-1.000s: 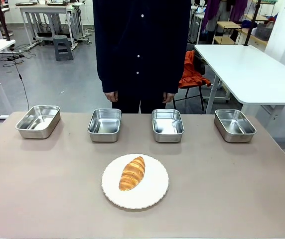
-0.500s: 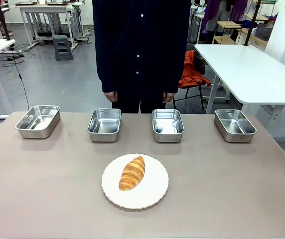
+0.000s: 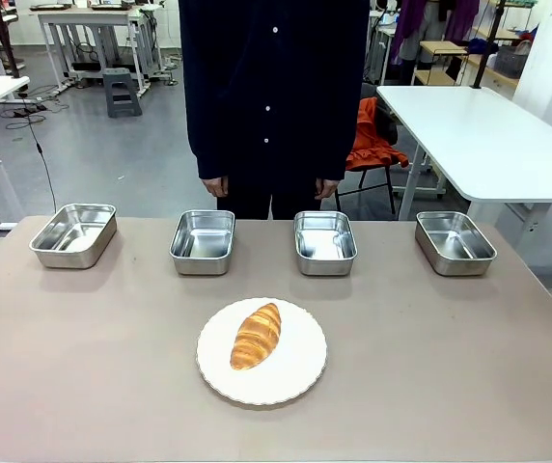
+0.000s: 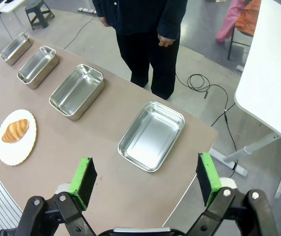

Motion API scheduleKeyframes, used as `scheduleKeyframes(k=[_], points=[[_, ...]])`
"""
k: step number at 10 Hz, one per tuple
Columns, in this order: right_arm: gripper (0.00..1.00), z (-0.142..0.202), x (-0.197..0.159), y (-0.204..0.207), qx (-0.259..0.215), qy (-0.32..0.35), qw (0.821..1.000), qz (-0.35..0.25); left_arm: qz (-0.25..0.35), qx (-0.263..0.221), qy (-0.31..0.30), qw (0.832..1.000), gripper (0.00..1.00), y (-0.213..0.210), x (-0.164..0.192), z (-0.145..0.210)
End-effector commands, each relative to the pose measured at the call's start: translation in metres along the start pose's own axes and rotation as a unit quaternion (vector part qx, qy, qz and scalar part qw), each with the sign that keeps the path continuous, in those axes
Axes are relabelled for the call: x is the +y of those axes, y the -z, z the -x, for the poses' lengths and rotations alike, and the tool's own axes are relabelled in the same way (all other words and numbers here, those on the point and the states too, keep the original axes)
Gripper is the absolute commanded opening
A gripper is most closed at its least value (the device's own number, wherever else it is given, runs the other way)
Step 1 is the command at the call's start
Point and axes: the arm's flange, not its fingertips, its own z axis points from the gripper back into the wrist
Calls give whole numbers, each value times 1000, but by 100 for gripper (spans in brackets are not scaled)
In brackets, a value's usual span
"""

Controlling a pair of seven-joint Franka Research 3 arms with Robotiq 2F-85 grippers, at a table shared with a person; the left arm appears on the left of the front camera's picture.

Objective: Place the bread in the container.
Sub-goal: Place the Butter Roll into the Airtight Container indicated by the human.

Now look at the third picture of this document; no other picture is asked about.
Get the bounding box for purple hanging clothes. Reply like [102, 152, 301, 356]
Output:
[390, 0, 481, 65]

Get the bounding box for black pole with cable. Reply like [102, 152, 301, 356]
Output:
[0, 0, 22, 81]

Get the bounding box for person's left forearm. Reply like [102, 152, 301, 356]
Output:
[314, 95, 357, 182]

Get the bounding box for grey storage basket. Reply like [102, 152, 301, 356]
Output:
[494, 43, 532, 79]

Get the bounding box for steel container with sloped side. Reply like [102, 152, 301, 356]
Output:
[28, 203, 118, 270]

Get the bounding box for large white table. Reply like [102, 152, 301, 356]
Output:
[375, 85, 552, 222]

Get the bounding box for black chair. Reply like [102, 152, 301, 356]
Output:
[336, 82, 399, 216]

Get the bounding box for orange jacket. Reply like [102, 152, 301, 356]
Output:
[345, 96, 410, 171]

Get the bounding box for grey step stool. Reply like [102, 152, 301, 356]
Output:
[101, 67, 143, 119]

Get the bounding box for person's right forearm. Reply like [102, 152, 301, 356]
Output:
[186, 95, 232, 182]

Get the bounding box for black hanging cable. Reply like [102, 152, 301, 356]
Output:
[17, 94, 58, 214]

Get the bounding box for black stand pole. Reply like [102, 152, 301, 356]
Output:
[470, 0, 505, 91]

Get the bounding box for person's left hand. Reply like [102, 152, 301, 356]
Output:
[315, 177, 341, 201]

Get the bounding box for white workbench with grey legs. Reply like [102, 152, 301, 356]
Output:
[29, 3, 164, 93]

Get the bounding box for wooden shelf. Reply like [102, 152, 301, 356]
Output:
[411, 26, 528, 89]

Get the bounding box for person's right hand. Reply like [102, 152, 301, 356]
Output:
[200, 176, 230, 199]

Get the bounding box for rectangular steel container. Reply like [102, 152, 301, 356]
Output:
[169, 208, 236, 277]
[414, 210, 498, 278]
[292, 210, 358, 277]

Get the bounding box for golden croissant bread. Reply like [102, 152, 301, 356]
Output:
[230, 302, 283, 371]

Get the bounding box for white scalloped plate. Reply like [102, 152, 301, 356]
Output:
[196, 297, 329, 406]

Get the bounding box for person in dark shirt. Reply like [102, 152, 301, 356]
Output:
[178, 0, 372, 221]

